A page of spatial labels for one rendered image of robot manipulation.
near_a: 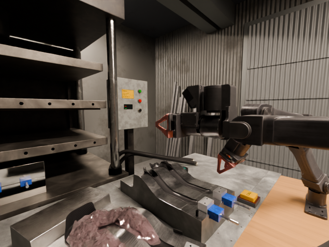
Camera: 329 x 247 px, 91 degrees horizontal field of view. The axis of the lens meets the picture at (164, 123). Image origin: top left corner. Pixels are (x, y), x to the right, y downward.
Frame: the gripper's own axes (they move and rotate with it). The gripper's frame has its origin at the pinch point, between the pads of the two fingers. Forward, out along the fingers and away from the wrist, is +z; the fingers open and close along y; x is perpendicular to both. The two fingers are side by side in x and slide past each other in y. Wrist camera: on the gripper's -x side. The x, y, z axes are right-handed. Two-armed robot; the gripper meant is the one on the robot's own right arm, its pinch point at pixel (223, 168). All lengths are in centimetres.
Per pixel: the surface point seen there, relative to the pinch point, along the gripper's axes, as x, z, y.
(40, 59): -96, -1, 44
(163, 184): -14.6, 21.3, 9.8
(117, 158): -57, 46, 6
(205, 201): 3.7, 8.4, 11.0
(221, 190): 4.0, 8.2, -0.3
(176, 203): -2.9, 15.8, 15.2
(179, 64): -219, -2, -200
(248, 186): 9.3, 18.3, -36.6
